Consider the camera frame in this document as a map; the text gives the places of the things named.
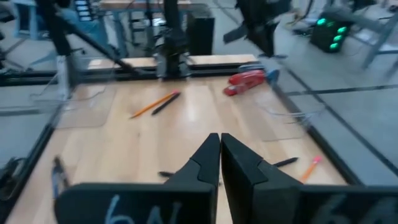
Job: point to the grey table leg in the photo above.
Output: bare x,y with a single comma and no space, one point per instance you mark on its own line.
373,43

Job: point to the orange pencil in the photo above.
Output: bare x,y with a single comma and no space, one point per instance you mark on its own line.
152,106
311,169

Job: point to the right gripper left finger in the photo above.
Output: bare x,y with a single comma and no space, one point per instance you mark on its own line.
140,205

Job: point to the clear plastic bin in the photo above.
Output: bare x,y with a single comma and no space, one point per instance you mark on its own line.
84,109
280,124

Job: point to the black office chair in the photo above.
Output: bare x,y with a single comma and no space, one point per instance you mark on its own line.
258,25

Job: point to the black computer tower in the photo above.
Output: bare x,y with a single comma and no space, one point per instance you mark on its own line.
200,34

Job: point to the person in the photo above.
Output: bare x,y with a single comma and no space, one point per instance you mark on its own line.
87,26

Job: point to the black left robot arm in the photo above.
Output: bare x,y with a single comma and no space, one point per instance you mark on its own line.
171,31

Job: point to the red stapler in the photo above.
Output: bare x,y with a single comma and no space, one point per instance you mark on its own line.
245,81

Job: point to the small black camera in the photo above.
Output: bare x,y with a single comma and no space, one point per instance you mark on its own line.
11,175

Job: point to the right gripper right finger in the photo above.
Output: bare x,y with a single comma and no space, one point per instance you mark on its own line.
280,205

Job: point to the computer with green lights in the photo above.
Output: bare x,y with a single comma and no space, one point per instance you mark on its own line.
329,34

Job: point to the black aluminium table frame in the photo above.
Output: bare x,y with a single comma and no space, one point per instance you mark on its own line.
28,78

